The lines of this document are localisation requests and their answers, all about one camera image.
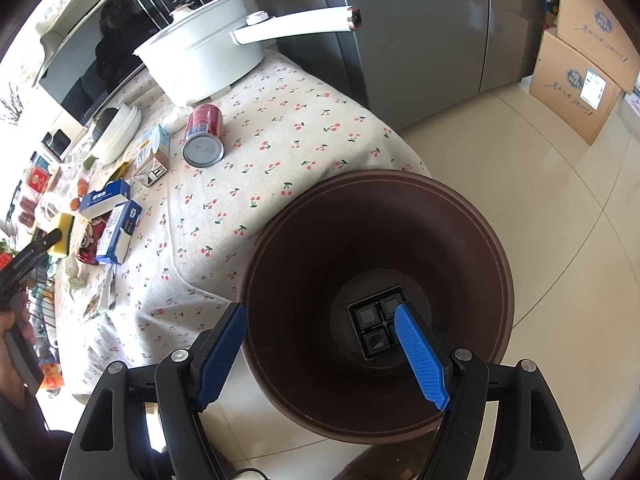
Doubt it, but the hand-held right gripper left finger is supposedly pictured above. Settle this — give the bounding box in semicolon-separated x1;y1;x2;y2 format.
65;301;248;480

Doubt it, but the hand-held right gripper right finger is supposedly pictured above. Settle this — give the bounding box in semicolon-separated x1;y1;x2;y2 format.
394;302;586;480

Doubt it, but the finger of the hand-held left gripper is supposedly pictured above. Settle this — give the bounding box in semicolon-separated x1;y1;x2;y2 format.
10;229;62;266

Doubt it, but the yellow sponge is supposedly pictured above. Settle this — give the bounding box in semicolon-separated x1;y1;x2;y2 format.
50;212;76;259

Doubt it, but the red cartoon print can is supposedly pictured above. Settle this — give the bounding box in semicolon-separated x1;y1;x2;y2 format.
75;211;113;266

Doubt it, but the black plastic tray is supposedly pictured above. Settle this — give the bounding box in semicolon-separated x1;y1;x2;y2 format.
346;285;408;361

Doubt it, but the blue tissue box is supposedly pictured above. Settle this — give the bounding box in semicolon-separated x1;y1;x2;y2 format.
79;178;132;221

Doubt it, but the blue and white box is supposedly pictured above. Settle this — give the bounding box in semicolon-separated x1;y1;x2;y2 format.
95;200;143;265

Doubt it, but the brown plastic bin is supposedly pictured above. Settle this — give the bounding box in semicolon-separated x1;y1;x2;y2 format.
239;170;515;445

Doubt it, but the beige drink carton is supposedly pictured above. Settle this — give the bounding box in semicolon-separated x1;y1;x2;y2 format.
132;125;171;188

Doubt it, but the red drink can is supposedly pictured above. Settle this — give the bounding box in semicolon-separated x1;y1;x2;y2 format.
181;104;226;167

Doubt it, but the person's left hand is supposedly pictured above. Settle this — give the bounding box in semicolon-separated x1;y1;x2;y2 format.
0;310;38;403

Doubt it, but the crumpled white paper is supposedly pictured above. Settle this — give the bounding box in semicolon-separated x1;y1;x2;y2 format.
62;260;93;293

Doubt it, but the red packaging box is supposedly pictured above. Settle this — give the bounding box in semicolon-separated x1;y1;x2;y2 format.
25;167;53;196

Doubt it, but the torn white wrapper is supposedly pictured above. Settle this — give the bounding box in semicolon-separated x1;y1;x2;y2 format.
97;270;118;311

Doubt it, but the white bowl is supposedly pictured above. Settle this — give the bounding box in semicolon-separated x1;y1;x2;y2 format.
92;103;136;153

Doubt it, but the crumpled white tissue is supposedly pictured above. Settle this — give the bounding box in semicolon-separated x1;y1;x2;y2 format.
165;106;193;133

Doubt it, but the black microwave oven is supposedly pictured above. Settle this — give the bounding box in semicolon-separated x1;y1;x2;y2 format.
37;0;223;126

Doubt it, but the cherry print tablecloth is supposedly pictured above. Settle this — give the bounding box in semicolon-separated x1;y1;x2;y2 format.
45;47;433;406

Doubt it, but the white electric pot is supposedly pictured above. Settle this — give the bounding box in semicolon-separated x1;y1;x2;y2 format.
132;0;363;108

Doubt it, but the cardboard box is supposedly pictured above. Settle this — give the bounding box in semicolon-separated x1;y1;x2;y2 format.
529;32;623;146
557;0;640;96

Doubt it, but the grey refrigerator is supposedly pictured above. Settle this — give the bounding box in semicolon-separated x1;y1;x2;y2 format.
300;0;556;131

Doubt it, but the black wire rack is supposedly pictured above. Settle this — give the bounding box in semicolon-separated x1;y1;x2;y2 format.
22;260;61;351

